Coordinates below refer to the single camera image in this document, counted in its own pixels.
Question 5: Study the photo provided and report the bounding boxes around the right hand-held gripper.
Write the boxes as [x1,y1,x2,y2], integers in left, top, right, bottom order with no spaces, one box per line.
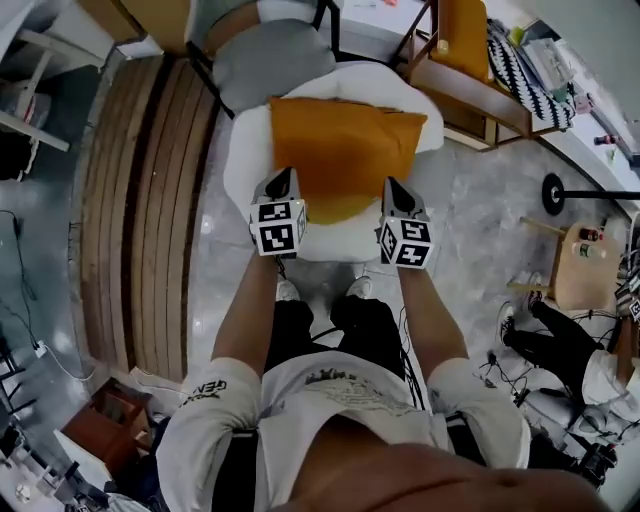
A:
[374,175,434,272]

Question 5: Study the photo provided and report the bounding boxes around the person's right forearm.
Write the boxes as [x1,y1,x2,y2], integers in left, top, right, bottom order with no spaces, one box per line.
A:
[396,266,470,375]

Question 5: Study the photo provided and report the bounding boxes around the small mustard pillow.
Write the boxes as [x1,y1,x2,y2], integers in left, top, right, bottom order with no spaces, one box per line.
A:
[430,0,491,85]

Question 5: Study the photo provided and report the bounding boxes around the person's right black shoulder strap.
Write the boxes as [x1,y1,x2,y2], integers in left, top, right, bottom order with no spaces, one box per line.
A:
[443,411,487,467]

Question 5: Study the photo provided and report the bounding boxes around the white table frame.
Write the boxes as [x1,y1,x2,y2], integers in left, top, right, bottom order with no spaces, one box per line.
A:
[0,26,107,155]

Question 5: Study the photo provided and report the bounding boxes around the white round appliance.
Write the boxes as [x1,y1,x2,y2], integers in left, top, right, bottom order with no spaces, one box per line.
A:
[523,386,627,437]

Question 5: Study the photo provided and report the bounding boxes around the person's black shoulder strap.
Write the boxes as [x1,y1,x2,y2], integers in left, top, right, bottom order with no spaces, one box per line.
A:
[443,411,487,467]
[211,431,262,512]

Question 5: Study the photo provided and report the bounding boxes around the wooden coffee table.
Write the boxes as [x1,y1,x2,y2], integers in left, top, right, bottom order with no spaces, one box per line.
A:
[506,216,627,312]

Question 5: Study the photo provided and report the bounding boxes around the person's left black shoulder strap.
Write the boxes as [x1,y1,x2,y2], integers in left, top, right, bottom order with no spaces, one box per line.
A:
[211,431,262,512]

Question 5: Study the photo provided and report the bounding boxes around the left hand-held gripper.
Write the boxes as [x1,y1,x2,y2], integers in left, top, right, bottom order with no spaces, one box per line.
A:
[247,166,309,259]

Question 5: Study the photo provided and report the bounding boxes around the person's right white shoe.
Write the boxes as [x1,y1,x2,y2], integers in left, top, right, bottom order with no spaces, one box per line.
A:
[344,275,375,301]

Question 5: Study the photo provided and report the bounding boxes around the black white patterned pillow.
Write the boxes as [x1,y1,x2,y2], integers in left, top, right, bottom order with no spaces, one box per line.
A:
[486,33,577,132]

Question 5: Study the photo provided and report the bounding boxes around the stack of books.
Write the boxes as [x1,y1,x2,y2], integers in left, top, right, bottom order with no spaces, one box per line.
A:
[518,36,577,97]

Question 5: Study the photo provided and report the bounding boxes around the white egg-shaped floor seat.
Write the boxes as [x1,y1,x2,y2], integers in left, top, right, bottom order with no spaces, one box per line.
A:
[219,61,445,265]

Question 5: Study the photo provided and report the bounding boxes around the person's left white shoe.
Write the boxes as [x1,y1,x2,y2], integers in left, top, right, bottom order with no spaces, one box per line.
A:
[275,278,302,305]

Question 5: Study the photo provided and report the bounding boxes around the red-brown wooden stool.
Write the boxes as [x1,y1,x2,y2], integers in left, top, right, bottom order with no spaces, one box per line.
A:
[61,381,155,477]

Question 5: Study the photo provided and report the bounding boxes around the person's neck and chin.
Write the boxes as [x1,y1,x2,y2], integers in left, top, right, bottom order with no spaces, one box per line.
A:
[288,413,614,512]

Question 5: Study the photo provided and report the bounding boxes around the orange cushion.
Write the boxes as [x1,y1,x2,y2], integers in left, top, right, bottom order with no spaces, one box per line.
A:
[267,95,430,202]

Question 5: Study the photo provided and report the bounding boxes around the person's white shoe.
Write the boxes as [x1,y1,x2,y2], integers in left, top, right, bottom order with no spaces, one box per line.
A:
[344,275,375,301]
[275,278,302,305]

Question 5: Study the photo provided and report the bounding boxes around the person's white t-shirt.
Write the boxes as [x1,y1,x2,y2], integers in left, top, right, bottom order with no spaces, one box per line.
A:
[155,348,532,512]

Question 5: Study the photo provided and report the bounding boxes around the person's left forearm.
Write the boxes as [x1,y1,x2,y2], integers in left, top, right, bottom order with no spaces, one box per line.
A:
[210,253,280,377]

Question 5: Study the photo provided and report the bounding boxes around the person's black trousers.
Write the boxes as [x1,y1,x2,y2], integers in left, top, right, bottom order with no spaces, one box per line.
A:
[263,293,407,382]

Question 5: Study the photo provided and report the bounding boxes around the black floor lamp stand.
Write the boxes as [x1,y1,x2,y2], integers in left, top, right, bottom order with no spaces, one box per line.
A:
[541,171,640,218]

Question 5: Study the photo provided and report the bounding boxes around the brown cardboard sheet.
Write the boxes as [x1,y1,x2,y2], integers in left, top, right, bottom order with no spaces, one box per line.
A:
[88,0,197,57]

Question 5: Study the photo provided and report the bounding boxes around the grey shell chair black legs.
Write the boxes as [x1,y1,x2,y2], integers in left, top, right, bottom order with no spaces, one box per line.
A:
[185,0,342,121]

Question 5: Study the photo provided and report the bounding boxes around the wooden shelf rack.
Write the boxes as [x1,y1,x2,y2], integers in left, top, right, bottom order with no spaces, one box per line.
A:
[393,0,577,152]

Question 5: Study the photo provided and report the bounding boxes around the wooden slat panel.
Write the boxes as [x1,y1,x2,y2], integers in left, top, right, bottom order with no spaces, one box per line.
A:
[78,53,222,385]

